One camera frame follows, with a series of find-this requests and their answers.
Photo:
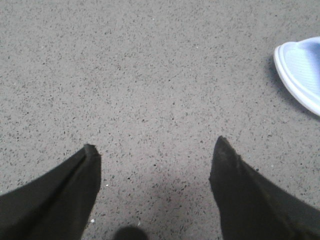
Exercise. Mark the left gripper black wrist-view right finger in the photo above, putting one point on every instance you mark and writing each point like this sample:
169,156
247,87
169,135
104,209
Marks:
253,208

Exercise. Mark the light blue slipper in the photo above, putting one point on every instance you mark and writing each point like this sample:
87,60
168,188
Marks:
298,66

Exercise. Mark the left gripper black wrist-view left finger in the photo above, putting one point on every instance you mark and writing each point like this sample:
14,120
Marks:
56,205

